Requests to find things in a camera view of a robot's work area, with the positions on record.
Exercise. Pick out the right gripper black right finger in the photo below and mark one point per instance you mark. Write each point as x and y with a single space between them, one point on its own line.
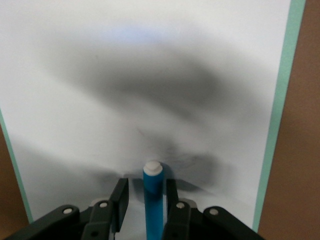
172 200

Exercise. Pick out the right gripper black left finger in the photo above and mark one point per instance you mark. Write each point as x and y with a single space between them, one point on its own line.
117 200

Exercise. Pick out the blue marker with white cap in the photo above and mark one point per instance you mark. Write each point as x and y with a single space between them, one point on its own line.
153 200

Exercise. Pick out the teal clipboard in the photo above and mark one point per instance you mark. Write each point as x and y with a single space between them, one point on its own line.
281 100

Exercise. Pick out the white paper sheet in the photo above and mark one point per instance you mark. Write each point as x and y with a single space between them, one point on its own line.
125 50

